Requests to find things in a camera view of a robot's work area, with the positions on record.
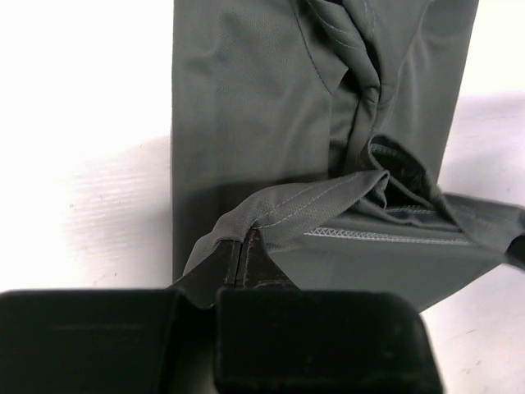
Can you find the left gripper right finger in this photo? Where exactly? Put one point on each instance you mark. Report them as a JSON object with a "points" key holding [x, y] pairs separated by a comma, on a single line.
{"points": [[272, 337]]}

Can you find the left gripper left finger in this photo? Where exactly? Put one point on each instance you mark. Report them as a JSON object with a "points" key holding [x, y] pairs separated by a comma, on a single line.
{"points": [[115, 341]]}

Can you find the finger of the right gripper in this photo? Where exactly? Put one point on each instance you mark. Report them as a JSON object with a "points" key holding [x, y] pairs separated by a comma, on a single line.
{"points": [[516, 253]]}

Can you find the grey t-shirt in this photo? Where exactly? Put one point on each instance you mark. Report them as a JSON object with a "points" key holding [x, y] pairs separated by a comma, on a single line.
{"points": [[322, 125]]}

